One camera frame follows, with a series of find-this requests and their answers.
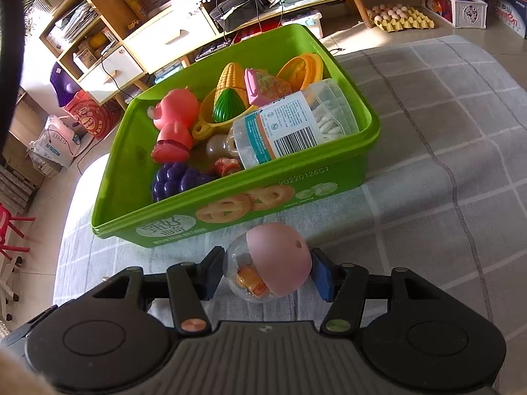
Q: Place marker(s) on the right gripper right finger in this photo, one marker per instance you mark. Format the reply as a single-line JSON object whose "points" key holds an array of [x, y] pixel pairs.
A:
{"points": [[344, 287]]}

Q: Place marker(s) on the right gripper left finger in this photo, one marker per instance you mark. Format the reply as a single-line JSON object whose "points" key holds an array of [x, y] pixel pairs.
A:
{"points": [[189, 285]]}

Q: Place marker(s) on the pink capsule ball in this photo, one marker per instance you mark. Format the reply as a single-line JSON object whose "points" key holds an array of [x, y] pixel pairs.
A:
{"points": [[268, 262]]}

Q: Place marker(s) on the purple toy grapes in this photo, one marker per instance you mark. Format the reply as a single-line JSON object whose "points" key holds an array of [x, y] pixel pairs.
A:
{"points": [[176, 178]]}

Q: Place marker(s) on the pink pig toy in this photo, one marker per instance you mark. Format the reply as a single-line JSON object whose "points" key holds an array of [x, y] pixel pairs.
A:
{"points": [[174, 117]]}

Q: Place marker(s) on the clear cotton swab jar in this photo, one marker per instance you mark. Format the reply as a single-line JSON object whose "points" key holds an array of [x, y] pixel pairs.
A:
{"points": [[297, 122]]}

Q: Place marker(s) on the caveman figurine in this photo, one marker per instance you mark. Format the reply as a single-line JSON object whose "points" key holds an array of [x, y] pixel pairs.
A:
{"points": [[226, 166]]}

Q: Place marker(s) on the pink rectangular block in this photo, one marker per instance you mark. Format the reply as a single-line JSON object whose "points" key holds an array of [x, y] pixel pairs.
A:
{"points": [[263, 88]]}

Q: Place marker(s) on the grey checked tablecloth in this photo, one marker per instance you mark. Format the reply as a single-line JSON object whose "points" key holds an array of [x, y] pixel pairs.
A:
{"points": [[445, 194]]}

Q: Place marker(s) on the brown moose toy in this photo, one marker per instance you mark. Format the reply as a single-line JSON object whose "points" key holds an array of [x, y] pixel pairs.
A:
{"points": [[221, 146]]}

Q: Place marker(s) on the green plastic bin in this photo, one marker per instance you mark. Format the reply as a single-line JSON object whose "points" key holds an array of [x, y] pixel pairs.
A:
{"points": [[125, 208]]}

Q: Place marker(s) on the red paper bag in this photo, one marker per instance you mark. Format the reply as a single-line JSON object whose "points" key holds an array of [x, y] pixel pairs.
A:
{"points": [[98, 120]]}

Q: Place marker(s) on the yellow toy corn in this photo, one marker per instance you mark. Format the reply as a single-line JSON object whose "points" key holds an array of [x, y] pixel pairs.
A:
{"points": [[230, 98]]}

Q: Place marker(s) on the white plastic bag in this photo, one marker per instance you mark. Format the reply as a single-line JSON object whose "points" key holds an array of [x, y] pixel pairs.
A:
{"points": [[57, 142]]}

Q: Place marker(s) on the clear storage box blue lid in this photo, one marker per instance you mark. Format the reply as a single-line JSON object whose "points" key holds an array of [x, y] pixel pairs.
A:
{"points": [[170, 69]]}

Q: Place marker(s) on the orange toy bowl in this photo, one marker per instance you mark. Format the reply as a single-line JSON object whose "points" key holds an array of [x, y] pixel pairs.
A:
{"points": [[302, 71]]}

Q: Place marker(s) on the wooden tv cabinet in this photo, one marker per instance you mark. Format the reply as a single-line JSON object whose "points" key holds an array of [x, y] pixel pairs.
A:
{"points": [[107, 45]]}

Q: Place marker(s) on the yellow egg tray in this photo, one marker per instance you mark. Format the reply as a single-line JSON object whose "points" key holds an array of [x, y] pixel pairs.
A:
{"points": [[395, 18]]}

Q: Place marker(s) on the black bag on shelf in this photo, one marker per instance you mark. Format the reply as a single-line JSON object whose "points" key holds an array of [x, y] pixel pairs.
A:
{"points": [[230, 14]]}

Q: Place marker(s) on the white toy crate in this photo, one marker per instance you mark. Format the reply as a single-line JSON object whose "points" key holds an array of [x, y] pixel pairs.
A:
{"points": [[461, 14]]}

